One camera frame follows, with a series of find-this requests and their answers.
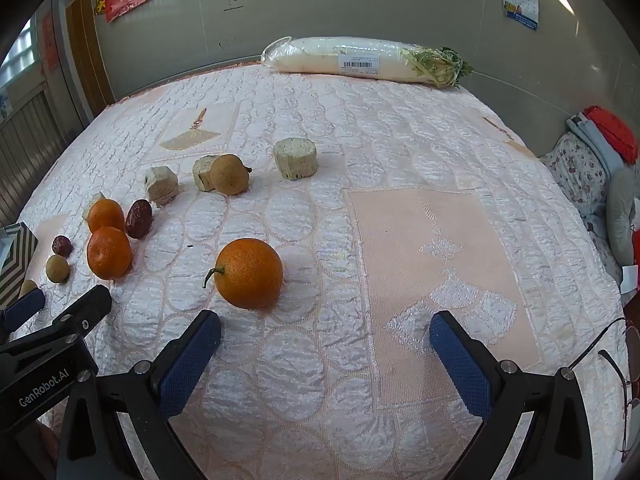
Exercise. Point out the thin-framed eyeglasses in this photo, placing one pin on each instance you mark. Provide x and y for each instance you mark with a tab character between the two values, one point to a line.
597	343

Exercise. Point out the large red date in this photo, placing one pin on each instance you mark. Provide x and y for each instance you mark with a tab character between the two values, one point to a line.
138	218

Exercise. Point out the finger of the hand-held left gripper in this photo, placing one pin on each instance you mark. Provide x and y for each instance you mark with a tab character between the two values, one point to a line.
24	307
85	306

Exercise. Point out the small red date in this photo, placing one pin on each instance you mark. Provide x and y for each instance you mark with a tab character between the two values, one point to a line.
62	246

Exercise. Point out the blue flower sticker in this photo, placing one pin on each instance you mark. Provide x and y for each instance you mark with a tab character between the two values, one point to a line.
4	105

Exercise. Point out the light blue cloth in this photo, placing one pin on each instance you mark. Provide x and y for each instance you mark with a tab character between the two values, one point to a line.
597	152

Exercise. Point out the wrapped white daikon radish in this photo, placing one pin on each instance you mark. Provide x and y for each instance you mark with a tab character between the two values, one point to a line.
350	60

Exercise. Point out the wooden door frame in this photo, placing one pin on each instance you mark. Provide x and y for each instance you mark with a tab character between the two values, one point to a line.
87	60

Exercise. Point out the glass block window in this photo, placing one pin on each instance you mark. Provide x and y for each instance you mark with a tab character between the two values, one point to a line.
20	57

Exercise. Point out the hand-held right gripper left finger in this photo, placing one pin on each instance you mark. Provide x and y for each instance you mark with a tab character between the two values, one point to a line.
190	365

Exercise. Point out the striped paper box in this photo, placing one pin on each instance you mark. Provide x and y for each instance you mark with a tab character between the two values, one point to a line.
15	265

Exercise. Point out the large orange with stem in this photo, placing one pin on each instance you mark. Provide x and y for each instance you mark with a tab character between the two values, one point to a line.
248	273

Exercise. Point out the grey cloth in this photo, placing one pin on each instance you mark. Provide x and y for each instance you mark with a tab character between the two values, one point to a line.
620	215

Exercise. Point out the slatted wooden wall panel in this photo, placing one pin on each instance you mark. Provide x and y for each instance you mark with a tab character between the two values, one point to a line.
25	150

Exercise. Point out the red door decoration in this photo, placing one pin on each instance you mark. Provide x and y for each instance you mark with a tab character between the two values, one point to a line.
47	42

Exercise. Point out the floral cloth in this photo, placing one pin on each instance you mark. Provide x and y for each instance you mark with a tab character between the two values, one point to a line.
580	170

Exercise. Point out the small tangerine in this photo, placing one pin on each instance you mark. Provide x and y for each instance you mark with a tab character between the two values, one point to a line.
106	215
109	253

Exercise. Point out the pink quilted bedspread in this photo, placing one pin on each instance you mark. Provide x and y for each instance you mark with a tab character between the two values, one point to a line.
400	160

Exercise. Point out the white paper slip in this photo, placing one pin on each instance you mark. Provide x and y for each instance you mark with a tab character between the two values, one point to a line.
629	278

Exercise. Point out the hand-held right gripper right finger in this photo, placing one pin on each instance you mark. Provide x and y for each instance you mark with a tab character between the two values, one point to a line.
460	365

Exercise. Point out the red cloth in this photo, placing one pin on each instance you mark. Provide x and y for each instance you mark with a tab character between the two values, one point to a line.
612	132

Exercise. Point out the tan longan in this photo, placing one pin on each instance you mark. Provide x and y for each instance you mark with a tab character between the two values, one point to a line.
56	268
27	287

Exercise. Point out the beige cut stem chunk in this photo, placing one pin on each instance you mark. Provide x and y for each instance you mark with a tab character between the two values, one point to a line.
295	158
92	202
161	185
202	172

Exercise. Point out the brown pear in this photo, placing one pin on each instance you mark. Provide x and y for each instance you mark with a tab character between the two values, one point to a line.
229	174

